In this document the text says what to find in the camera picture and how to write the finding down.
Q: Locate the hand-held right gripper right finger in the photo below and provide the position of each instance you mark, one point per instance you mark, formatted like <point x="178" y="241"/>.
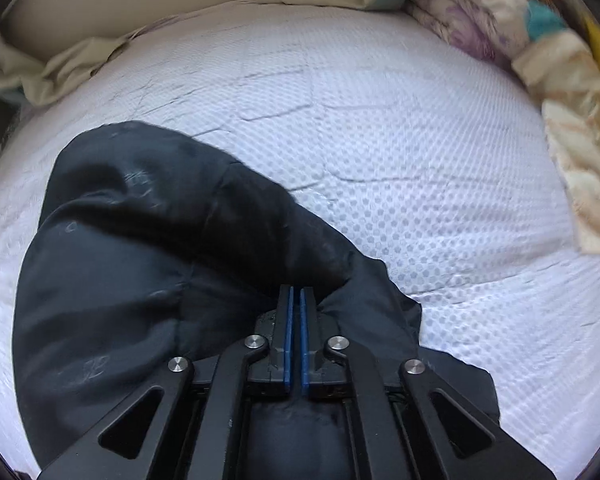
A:
<point x="306" y="340"/>

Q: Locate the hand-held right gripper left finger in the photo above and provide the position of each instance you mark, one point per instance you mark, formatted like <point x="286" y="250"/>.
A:
<point x="287" y="340"/>

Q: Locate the purple floral quilt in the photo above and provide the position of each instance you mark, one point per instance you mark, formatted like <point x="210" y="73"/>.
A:
<point x="460" y="25"/>

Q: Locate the white textured mattress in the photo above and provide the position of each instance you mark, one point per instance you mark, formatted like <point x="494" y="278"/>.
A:
<point x="380" y="160"/>

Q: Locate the beige bedsheet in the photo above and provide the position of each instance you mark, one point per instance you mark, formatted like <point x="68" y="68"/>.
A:
<point x="70" y="70"/>

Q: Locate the cream blanket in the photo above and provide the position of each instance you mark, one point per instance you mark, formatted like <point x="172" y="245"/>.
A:
<point x="580" y="125"/>

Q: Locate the teal cloth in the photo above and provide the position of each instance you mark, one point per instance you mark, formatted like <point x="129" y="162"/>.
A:
<point x="545" y="22"/>

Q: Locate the black garment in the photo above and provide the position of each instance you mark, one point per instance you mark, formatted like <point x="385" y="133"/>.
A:
<point x="130" y="260"/>

